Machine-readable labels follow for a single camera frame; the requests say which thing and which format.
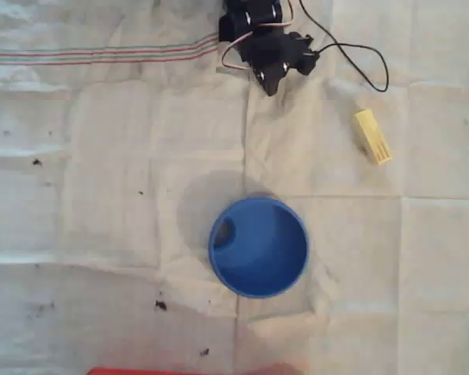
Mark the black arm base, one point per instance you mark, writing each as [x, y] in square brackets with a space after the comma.
[227, 29]

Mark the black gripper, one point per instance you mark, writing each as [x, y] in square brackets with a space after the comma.
[272, 79]

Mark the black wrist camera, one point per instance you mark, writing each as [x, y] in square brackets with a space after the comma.
[308, 58]

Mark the yellow rectangular block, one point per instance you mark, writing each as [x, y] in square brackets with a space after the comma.
[369, 134]

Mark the blue plastic bowl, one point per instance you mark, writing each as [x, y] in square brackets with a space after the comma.
[266, 258]

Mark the red object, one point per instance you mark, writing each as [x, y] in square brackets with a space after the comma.
[140, 372]

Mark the white cloth with stripes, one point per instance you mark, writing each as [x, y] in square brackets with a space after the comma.
[101, 156]

